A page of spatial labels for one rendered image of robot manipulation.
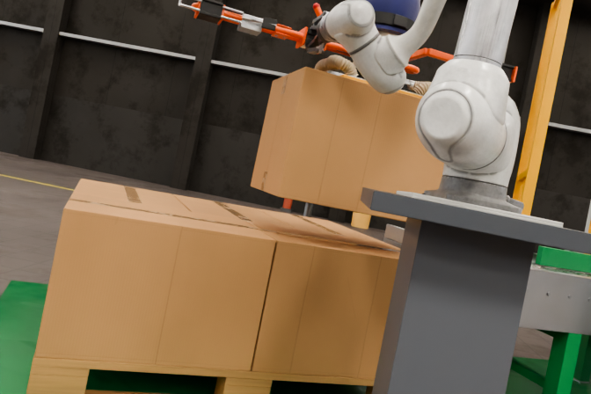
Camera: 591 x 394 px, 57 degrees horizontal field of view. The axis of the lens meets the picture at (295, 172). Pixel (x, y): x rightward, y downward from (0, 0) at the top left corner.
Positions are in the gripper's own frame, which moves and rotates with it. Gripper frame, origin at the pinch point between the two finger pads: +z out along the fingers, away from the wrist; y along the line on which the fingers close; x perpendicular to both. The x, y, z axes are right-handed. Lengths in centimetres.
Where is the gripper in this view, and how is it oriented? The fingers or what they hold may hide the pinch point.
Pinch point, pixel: (308, 40)
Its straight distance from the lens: 188.1
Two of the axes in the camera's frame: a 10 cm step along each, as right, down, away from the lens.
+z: -3.2, -0.6, 9.4
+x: 9.3, 1.8, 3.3
